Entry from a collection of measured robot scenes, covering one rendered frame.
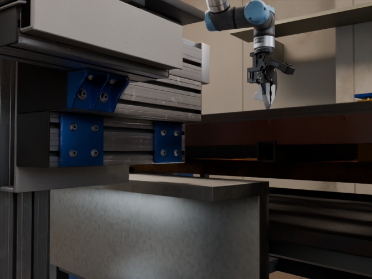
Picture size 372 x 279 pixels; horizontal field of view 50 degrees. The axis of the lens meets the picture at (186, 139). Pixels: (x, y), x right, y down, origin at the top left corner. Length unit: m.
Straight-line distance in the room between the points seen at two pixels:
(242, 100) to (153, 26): 3.82
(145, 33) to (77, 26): 0.12
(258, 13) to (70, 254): 1.09
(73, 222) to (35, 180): 0.82
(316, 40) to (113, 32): 3.70
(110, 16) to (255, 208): 0.57
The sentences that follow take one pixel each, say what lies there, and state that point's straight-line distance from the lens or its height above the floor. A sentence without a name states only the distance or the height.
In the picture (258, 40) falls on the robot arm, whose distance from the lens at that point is 1.48.
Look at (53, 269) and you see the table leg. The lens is 1.96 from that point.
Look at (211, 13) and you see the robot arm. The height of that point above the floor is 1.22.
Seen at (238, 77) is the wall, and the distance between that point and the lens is 4.46.
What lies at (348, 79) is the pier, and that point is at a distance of 3.75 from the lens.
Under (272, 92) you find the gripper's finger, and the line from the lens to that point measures 1.48.
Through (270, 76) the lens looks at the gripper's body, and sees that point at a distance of 1.47.
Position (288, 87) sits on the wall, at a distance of 4.19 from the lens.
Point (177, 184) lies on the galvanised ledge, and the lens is 0.88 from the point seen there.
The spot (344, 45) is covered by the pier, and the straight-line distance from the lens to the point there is 3.82.
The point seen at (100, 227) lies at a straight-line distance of 1.42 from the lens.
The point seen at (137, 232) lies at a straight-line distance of 1.26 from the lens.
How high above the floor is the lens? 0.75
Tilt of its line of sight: 2 degrees up
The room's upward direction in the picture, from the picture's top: straight up
